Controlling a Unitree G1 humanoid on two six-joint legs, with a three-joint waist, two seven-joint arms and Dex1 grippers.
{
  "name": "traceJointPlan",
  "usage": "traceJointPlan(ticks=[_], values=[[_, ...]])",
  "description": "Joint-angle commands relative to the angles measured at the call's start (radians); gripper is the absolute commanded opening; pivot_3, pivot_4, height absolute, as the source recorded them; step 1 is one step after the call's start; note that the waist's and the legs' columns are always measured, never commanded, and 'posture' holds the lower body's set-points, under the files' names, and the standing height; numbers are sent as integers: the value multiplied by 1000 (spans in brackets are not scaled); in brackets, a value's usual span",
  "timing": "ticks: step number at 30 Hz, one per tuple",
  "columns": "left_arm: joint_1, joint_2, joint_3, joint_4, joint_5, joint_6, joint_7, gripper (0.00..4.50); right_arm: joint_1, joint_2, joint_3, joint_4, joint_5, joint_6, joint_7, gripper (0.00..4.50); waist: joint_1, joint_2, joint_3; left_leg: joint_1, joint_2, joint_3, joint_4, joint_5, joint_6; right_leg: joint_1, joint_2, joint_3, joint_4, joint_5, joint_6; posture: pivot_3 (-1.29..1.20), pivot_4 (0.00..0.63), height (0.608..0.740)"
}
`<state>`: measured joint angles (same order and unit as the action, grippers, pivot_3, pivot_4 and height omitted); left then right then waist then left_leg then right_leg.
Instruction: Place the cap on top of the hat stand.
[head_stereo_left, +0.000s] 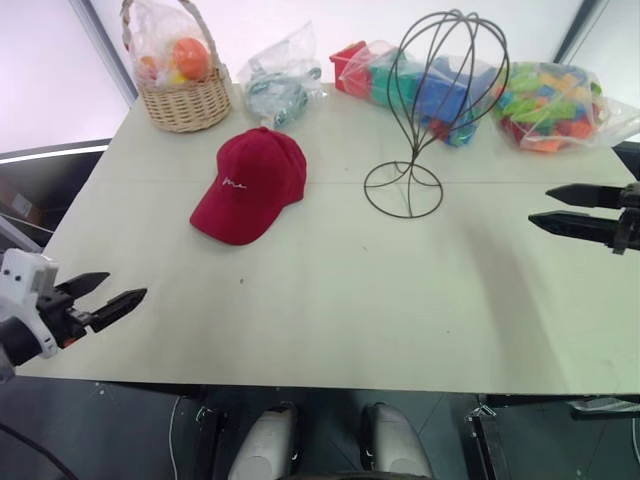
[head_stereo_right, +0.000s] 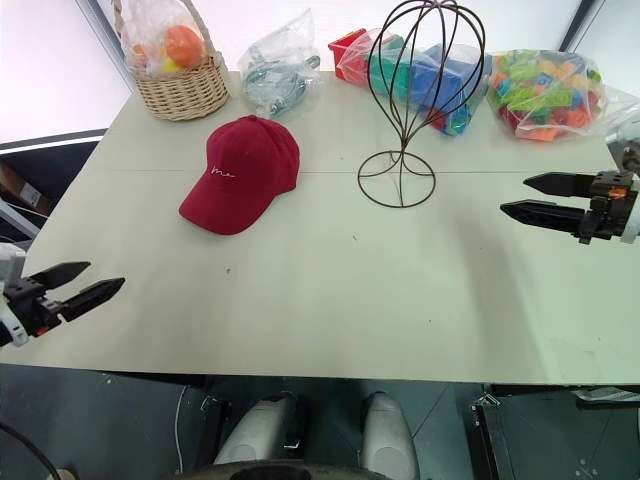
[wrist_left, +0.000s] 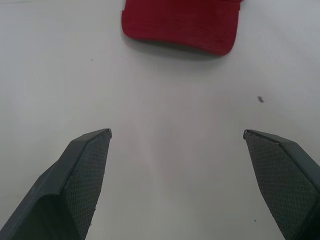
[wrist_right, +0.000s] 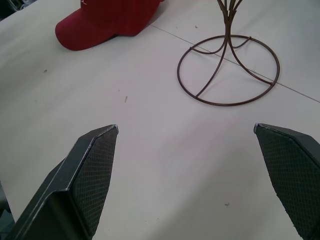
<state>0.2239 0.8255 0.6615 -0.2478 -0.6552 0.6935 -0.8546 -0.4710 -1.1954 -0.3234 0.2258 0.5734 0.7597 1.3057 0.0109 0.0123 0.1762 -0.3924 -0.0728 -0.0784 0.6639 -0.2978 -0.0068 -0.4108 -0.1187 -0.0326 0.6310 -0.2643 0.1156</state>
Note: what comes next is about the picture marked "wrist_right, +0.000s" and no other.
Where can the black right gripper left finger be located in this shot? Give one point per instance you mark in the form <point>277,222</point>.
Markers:
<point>75,180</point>

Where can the red baseball cap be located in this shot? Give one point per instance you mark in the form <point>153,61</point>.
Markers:
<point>105,22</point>

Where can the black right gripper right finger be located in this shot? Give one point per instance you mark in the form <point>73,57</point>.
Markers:
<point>292,170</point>

